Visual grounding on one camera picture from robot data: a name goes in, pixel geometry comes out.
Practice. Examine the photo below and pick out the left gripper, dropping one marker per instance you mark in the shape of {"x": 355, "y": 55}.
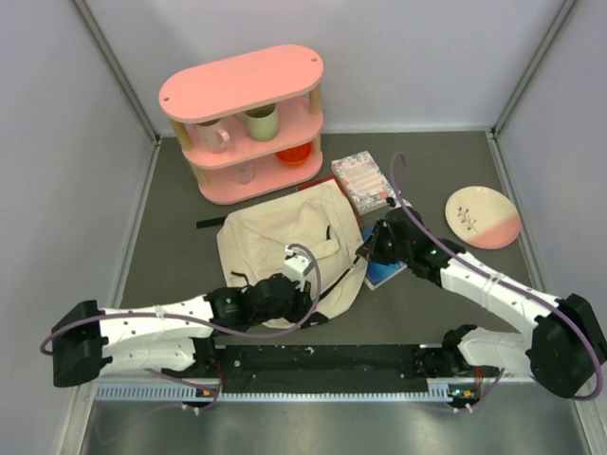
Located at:
{"x": 303, "y": 303}

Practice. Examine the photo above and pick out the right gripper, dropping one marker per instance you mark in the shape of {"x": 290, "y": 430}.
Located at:
{"x": 372, "y": 248}

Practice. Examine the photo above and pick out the blue orange book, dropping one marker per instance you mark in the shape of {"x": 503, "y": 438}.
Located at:
{"x": 378, "y": 274}

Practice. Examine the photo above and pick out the cream canvas backpack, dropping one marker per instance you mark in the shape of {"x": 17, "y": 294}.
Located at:
{"x": 252, "y": 241}

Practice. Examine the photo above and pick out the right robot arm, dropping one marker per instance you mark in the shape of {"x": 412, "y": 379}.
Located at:
{"x": 557, "y": 341}

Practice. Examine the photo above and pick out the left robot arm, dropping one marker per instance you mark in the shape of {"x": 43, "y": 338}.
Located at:
{"x": 89, "y": 341}

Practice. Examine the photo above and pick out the floral white book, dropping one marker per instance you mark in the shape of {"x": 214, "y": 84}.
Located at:
{"x": 364, "y": 182}

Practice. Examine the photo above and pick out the orange bowl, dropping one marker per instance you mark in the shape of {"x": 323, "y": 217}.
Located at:
{"x": 295, "y": 156}

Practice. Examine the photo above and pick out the cream and pink plate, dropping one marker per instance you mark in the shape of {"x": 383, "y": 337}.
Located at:
{"x": 483, "y": 217}

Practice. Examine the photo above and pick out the clear glass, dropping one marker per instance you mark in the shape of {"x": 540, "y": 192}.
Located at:
{"x": 244, "y": 173}

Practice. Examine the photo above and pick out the green mug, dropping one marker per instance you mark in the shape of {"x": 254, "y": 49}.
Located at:
{"x": 262, "y": 123}

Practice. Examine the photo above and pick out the pink three-tier shelf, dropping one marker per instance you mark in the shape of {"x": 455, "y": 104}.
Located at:
{"x": 288, "y": 75}

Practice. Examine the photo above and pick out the pink mug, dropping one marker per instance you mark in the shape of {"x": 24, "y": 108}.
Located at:
{"x": 214, "y": 135}

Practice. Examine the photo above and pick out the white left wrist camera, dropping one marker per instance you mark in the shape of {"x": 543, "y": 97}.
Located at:
{"x": 296, "y": 266}

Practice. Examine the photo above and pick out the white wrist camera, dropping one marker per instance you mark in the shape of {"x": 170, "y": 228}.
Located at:
{"x": 296, "y": 266}
{"x": 393, "y": 202}

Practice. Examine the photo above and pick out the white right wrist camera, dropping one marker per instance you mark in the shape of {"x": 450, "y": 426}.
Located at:
{"x": 393, "y": 202}

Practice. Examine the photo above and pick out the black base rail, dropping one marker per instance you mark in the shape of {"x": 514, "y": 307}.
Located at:
{"x": 332, "y": 368}

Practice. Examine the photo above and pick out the grey cable duct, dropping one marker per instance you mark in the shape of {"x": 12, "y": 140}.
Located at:
{"x": 141, "y": 388}

